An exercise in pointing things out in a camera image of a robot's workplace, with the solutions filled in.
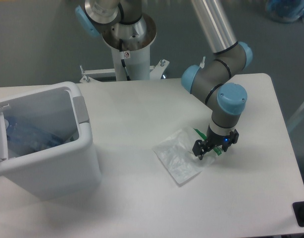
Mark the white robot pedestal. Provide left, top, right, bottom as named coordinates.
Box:
left=101, top=13, right=157, bottom=82

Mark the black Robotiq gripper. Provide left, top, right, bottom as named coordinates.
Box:
left=192, top=125, right=239, bottom=160

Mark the white trash can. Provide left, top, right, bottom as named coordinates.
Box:
left=0, top=82, right=101, bottom=200

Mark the white pedestal base frame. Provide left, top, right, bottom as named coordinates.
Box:
left=79, top=56, right=207, bottom=84

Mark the blue plastic bag on floor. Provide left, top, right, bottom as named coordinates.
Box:
left=265, top=0, right=304, bottom=23

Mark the black device at table edge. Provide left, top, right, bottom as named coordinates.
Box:
left=293, top=201, right=304, bottom=227

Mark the white frame at right edge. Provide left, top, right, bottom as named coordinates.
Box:
left=287, top=101, right=304, bottom=133

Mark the white green plastic bag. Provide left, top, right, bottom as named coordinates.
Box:
left=152, top=126, right=223, bottom=186

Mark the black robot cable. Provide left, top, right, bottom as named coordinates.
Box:
left=118, top=38, right=131, bottom=81

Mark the crushed clear plastic bottle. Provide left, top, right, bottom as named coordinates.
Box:
left=4, top=116, right=64, bottom=152

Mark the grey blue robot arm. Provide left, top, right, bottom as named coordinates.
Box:
left=75, top=0, right=253, bottom=159

